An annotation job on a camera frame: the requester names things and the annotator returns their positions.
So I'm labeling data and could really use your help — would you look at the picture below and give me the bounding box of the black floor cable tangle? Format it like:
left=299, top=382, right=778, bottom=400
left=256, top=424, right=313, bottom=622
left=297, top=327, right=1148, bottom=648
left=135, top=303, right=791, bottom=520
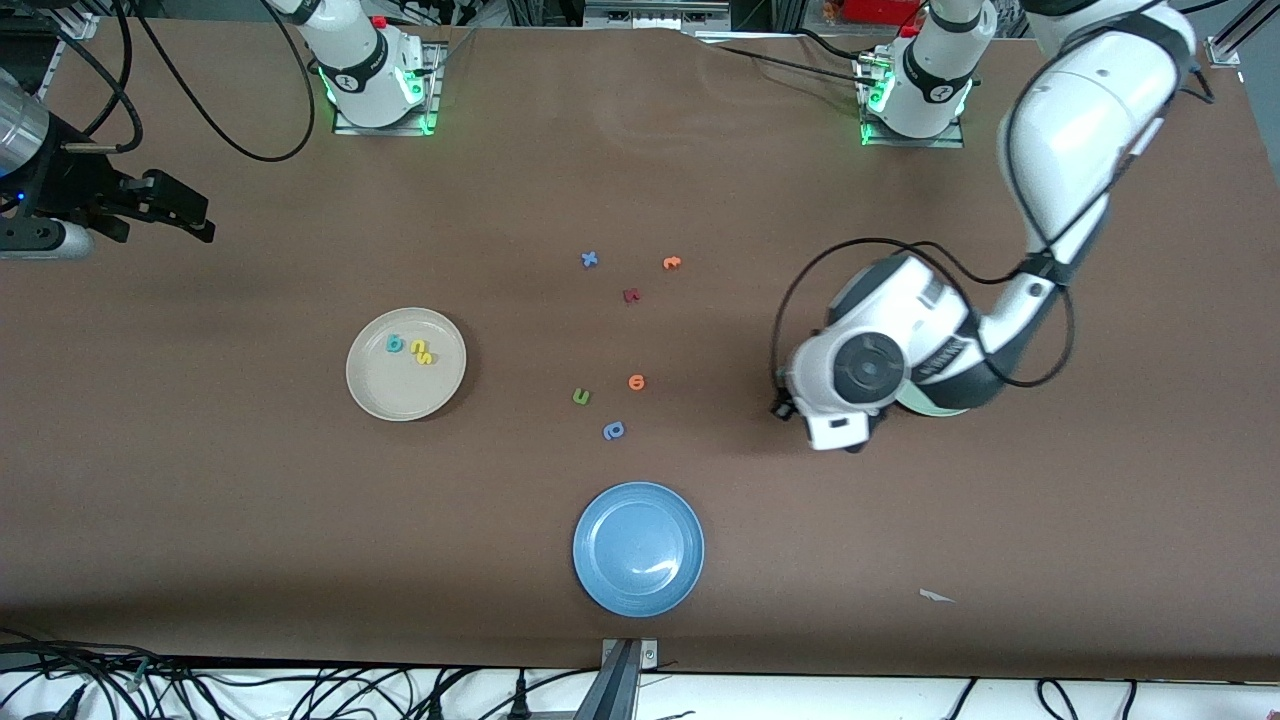
left=0, top=625, right=601, bottom=720

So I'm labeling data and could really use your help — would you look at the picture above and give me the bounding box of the aluminium frame profile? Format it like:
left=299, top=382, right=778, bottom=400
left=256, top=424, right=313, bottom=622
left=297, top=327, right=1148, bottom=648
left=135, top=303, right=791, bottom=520
left=28, top=12, right=101, bottom=101
left=1205, top=0, right=1280, bottom=69

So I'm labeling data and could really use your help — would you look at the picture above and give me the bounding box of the metal table edge bracket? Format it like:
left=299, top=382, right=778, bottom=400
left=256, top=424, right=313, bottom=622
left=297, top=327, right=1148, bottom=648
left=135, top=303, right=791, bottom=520
left=570, top=638, right=659, bottom=720

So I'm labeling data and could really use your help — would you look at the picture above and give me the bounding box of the grey metal device box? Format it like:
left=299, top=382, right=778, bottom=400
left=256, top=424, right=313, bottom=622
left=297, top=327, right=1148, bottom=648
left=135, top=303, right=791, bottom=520
left=583, top=0, right=731, bottom=31

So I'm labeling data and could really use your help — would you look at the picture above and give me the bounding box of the brown table cover sheet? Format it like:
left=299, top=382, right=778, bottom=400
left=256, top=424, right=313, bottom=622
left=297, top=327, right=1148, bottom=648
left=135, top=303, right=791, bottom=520
left=0, top=15, right=1280, bottom=683

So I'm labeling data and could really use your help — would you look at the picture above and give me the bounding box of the black base cable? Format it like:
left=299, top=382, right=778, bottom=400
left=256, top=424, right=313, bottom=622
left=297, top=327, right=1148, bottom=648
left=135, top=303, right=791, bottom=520
left=700, top=40, right=869, bottom=85
left=795, top=28, right=886, bottom=65

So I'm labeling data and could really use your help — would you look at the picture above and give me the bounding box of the blue plate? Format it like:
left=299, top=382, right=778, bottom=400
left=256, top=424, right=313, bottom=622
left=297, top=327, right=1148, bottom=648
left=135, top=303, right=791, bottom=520
left=572, top=481, right=706, bottom=619

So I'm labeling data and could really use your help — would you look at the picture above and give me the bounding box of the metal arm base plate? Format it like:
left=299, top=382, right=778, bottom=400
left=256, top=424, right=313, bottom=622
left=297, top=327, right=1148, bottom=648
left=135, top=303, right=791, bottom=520
left=858, top=55, right=967, bottom=149
left=332, top=40, right=447, bottom=136

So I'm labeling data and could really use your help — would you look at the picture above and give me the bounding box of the red box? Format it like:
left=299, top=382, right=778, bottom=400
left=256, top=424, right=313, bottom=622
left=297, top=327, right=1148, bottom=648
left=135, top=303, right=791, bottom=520
left=840, top=0, right=926, bottom=26

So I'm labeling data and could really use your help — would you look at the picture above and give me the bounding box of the black thin looped cable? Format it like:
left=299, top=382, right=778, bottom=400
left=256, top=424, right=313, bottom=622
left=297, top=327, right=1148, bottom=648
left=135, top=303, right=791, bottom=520
left=55, top=0, right=144, bottom=154

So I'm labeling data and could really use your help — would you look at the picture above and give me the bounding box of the beige brown plate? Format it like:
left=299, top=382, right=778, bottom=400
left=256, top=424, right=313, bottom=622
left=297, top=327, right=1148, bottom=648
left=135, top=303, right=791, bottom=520
left=345, top=306, right=468, bottom=423

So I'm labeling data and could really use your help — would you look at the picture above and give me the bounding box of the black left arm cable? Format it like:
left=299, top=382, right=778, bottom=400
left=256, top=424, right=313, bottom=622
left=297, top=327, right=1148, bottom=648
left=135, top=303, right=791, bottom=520
left=772, top=40, right=1216, bottom=401

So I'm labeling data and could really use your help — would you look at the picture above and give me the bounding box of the pale green plate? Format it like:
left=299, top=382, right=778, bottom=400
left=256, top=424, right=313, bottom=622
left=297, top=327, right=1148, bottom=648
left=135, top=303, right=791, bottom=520
left=893, top=385, right=977, bottom=418

